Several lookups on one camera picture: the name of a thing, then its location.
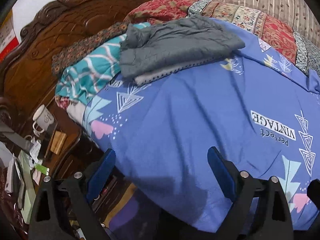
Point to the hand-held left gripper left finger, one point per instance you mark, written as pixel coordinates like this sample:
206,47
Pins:
102,175

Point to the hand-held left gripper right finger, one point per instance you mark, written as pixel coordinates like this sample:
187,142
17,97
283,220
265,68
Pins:
222,175

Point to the grey padded jacket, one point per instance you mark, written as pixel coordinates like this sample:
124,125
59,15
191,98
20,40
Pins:
175,45

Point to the wooden nightstand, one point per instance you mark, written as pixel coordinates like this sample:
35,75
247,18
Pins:
72,162

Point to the small wooden box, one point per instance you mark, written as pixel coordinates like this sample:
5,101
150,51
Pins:
58,142

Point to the small green card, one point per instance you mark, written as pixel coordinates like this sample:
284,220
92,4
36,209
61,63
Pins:
42,168

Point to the blue printed bed sheet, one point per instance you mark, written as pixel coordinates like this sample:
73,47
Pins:
187,120

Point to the green folder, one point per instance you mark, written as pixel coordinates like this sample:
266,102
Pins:
27,187

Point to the white mug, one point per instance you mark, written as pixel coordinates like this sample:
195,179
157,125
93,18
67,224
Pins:
43,118

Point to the black flat device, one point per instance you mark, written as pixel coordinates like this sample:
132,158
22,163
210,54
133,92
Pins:
15,136

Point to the dark red cloth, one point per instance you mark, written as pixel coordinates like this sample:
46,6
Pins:
10,205

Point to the teal patterned pillow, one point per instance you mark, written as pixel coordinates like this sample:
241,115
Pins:
87,72

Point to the brown patterned pillow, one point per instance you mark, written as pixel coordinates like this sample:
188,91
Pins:
82,47

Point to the carved wooden headboard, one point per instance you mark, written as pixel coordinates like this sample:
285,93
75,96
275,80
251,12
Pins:
62,25

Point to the red patchwork quilt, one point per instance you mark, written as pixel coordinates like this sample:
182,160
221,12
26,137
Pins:
160,10

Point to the yellow and red wall poster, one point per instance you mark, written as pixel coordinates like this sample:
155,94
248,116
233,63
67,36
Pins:
7,37

